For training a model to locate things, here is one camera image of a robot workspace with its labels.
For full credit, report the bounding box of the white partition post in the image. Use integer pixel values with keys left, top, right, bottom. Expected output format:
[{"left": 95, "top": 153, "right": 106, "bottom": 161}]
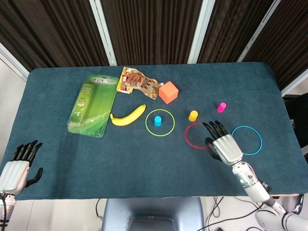
[
  {"left": 237, "top": 0, "right": 275, "bottom": 63},
  {"left": 89, "top": 0, "right": 118, "bottom": 66},
  {"left": 187, "top": 0, "right": 212, "bottom": 64},
  {"left": 281, "top": 69, "right": 308, "bottom": 97},
  {"left": 0, "top": 42, "right": 30, "bottom": 82}
]

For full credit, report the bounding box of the black cable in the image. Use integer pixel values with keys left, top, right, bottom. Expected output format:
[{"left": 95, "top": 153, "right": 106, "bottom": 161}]
[
  {"left": 95, "top": 198, "right": 104, "bottom": 220},
  {"left": 204, "top": 196, "right": 259, "bottom": 231}
]

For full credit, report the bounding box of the yellow red snack packet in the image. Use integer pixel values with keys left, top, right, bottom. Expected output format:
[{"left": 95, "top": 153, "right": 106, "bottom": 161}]
[{"left": 116, "top": 66, "right": 134, "bottom": 94}]

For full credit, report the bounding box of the black equipment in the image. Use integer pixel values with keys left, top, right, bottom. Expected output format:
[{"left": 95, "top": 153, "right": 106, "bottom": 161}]
[{"left": 283, "top": 94, "right": 308, "bottom": 154}]

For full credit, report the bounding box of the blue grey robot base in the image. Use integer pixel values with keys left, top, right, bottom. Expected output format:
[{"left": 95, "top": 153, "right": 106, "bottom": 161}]
[{"left": 101, "top": 197, "right": 205, "bottom": 231}]

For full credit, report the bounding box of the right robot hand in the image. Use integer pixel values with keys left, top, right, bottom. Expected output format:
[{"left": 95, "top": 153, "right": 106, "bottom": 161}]
[{"left": 203, "top": 120, "right": 244, "bottom": 167}]

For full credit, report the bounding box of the green blister package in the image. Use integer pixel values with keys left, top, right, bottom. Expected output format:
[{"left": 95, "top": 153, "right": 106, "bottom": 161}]
[{"left": 67, "top": 73, "right": 120, "bottom": 138}]

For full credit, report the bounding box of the orange snack pouch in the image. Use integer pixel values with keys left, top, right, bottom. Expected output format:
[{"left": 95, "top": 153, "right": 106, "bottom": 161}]
[{"left": 124, "top": 68, "right": 161, "bottom": 100}]

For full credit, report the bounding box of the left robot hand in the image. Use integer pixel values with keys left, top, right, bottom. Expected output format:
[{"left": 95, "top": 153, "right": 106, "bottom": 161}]
[{"left": 0, "top": 140, "right": 44, "bottom": 195}]

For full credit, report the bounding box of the orange foam cube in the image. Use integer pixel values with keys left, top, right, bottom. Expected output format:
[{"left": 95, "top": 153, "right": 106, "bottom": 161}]
[{"left": 158, "top": 81, "right": 180, "bottom": 104}]

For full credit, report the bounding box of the dark teal table cloth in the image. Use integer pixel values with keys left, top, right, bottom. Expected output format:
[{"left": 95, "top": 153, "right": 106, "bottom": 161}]
[{"left": 9, "top": 62, "right": 308, "bottom": 201}]

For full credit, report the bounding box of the blue plastic ring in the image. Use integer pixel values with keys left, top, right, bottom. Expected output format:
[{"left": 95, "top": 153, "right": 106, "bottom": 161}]
[{"left": 231, "top": 125, "right": 263, "bottom": 156}]

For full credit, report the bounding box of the yellow toy banana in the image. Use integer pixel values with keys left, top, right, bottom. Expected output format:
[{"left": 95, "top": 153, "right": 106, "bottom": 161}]
[{"left": 110, "top": 103, "right": 147, "bottom": 127}]

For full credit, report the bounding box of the yellow plastic ring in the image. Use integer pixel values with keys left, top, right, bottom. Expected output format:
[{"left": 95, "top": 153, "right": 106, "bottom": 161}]
[{"left": 145, "top": 109, "right": 176, "bottom": 137}]

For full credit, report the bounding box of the red plastic ring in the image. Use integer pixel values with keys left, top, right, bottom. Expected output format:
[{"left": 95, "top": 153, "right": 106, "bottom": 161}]
[{"left": 184, "top": 122, "right": 215, "bottom": 150}]

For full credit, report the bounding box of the brown slatted partition panel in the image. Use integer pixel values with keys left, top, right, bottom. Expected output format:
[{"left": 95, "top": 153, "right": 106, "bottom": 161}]
[
  {"left": 243, "top": 0, "right": 308, "bottom": 91},
  {"left": 0, "top": 0, "right": 109, "bottom": 72},
  {"left": 197, "top": 0, "right": 275, "bottom": 64},
  {"left": 101, "top": 0, "right": 205, "bottom": 65}
]

